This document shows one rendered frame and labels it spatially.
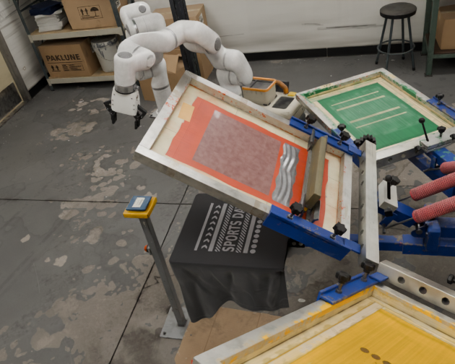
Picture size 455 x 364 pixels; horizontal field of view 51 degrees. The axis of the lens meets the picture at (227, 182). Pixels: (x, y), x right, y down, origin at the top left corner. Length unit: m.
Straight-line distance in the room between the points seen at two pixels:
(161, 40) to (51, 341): 2.06
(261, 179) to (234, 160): 0.12
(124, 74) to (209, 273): 0.86
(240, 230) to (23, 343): 1.78
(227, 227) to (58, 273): 1.83
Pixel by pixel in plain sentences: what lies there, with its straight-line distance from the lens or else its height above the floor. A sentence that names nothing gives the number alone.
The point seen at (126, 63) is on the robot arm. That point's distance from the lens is 1.71.
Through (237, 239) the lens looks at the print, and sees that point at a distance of 2.01.
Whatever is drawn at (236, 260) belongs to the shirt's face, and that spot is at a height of 0.95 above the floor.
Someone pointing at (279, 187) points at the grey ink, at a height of 1.27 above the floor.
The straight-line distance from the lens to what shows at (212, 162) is 1.69.
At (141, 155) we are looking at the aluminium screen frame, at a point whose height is 1.54.
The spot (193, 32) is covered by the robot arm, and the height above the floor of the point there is 1.73.
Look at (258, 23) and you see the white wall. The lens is 5.68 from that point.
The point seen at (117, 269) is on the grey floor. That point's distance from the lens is 3.45.
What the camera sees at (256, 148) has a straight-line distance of 1.85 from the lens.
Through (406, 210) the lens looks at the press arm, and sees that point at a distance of 1.93.
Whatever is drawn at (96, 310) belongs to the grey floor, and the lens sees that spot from 3.27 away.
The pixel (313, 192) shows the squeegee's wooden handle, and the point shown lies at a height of 1.30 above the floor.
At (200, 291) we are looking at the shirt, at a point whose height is 0.76.
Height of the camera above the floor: 2.36
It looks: 37 degrees down
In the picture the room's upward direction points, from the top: 12 degrees counter-clockwise
